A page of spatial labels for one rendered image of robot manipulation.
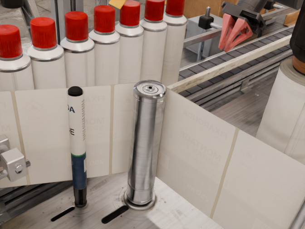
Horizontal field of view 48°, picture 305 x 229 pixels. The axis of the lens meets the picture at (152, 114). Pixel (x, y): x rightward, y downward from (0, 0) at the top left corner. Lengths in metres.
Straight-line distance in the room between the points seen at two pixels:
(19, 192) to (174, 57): 0.36
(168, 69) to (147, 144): 0.30
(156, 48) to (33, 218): 0.34
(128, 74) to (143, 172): 0.23
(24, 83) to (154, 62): 0.25
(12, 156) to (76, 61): 0.20
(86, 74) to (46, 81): 0.07
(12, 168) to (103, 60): 0.25
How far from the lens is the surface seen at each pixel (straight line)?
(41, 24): 0.50
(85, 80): 0.55
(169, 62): 0.68
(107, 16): 0.55
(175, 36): 0.66
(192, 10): 1.22
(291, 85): 0.49
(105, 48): 0.56
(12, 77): 0.49
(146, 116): 0.39
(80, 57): 0.53
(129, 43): 0.59
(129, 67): 0.61
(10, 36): 0.48
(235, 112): 0.72
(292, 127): 0.51
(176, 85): 0.70
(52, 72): 0.52
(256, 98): 0.78
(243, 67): 0.90
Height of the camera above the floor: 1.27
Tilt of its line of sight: 36 degrees down
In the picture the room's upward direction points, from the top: 6 degrees clockwise
